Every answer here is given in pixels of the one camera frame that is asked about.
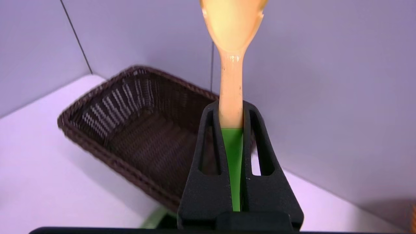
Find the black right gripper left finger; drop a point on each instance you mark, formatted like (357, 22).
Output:
(201, 191)

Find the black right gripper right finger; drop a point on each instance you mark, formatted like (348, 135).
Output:
(273, 195)

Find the dark brown wicker basket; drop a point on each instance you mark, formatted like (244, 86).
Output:
(139, 130)

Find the orange wicker basket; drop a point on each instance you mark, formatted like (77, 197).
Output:
(413, 221)

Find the light green plastic tray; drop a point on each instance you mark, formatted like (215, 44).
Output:
(156, 219)

